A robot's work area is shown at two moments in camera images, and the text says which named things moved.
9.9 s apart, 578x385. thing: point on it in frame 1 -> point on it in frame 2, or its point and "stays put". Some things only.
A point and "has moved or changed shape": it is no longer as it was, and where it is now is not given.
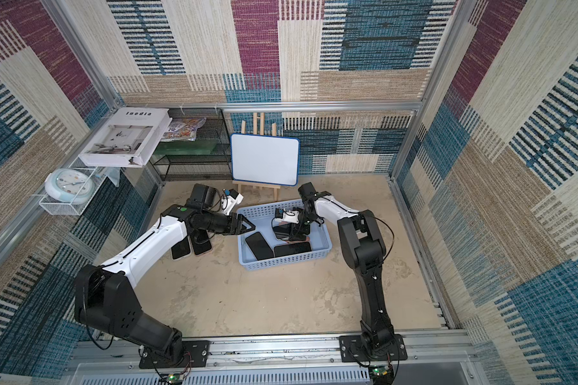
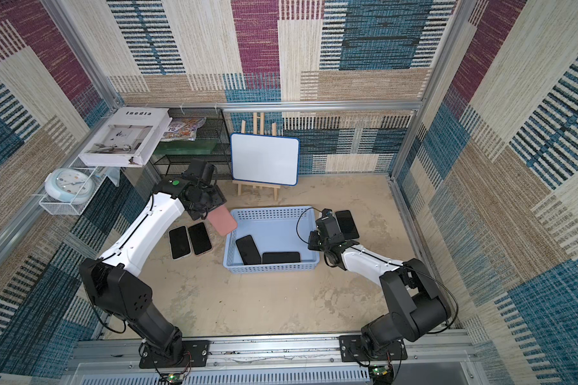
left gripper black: x=238 y=228 -> x=218 y=200
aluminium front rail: x=439 y=358 stays put
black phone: x=292 y=249 -> x=273 y=257
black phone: x=259 y=247 -> x=248 y=250
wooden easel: x=258 y=129 stays put
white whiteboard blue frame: x=265 y=159 stays put
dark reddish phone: x=282 y=232 has moved or changed shape
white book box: x=129 y=138 stays put
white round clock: x=70 y=186 stays put
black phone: x=200 y=241 stays put
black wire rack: x=208 y=158 stays put
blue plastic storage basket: x=262 y=216 has moved or changed shape
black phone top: x=181 y=249 stays put
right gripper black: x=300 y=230 -> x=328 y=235
